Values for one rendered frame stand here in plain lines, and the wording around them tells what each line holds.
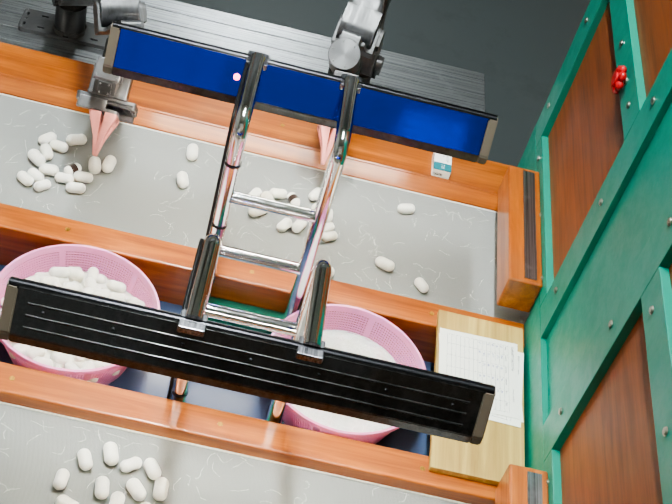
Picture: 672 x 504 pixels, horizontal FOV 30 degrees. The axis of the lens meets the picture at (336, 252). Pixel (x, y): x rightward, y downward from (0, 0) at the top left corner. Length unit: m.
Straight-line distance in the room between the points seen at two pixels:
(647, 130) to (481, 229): 0.65
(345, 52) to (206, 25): 0.63
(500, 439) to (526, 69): 2.33
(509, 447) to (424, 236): 0.50
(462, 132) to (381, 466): 0.54
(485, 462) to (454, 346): 0.23
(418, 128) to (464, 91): 0.82
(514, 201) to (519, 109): 1.74
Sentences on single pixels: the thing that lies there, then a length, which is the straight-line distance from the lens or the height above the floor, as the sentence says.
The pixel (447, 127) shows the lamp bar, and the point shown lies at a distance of 2.00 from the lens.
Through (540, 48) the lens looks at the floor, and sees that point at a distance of 4.30.
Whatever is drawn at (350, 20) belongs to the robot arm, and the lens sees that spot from 2.31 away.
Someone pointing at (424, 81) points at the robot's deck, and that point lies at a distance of 2.80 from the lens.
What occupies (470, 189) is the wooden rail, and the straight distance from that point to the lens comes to 2.41.
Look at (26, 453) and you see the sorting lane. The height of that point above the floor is 0.74.
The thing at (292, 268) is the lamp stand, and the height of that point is 0.85.
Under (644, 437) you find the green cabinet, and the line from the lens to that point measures 1.58.
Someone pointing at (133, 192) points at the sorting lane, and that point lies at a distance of 2.25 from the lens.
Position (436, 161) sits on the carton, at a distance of 2.41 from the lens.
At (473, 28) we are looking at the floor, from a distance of 4.28.
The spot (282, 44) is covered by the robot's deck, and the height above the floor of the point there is 0.67.
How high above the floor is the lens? 2.28
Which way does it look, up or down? 44 degrees down
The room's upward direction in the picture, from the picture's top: 18 degrees clockwise
